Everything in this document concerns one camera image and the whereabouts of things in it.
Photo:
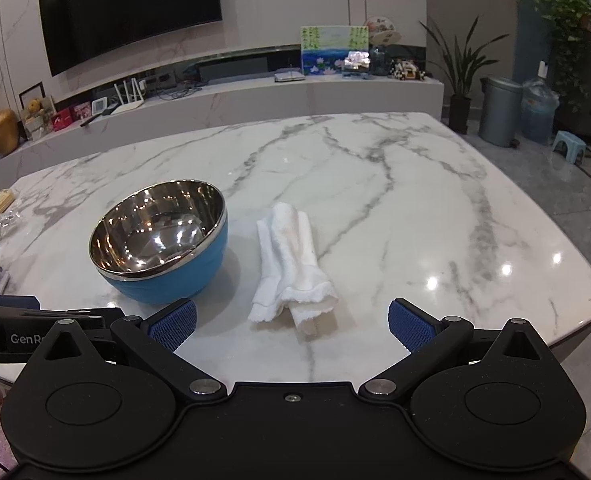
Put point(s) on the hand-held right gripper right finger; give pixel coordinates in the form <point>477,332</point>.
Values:
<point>413,325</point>

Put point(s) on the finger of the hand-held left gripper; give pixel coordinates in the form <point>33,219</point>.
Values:
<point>95,316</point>

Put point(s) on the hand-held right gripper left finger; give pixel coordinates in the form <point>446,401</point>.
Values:
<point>173,325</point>

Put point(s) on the blue stainless steel bowl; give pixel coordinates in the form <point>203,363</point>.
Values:
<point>150,280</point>

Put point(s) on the white cloth towel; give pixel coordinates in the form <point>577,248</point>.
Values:
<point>288,250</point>

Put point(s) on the red box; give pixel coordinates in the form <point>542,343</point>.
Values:
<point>61,121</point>

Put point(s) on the golden vase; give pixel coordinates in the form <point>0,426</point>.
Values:
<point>1,132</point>

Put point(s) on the small white desk clock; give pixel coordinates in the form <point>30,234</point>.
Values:
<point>100,107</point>

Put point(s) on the white wifi router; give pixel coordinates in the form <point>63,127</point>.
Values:
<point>128,105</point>

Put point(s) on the brown teddy bear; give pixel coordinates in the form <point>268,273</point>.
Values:
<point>35,110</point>

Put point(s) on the potted long-leaf plant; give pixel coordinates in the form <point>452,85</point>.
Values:
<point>459,110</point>

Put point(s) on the grey trash can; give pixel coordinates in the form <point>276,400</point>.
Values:
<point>499,110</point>

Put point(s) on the small blue stool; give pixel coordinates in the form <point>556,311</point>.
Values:
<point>568,145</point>

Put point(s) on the long marble tv console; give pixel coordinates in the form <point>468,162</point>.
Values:
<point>275,102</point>

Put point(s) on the toy brick model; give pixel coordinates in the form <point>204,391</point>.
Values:
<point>409,71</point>

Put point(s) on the shiny silver ornament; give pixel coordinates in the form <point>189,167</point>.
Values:
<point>356,62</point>

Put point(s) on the white set-top box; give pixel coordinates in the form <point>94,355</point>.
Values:
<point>289,76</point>

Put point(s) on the lotus pond painting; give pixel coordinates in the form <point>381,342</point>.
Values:
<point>325,47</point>

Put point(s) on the round paper fan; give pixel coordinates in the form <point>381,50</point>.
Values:
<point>383,30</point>

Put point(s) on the black flat television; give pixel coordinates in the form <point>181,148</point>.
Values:
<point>125,10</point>

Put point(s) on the green climbing plant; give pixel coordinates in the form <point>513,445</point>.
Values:
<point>565,25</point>

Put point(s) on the black picture frame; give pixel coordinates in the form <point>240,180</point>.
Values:
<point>40,92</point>

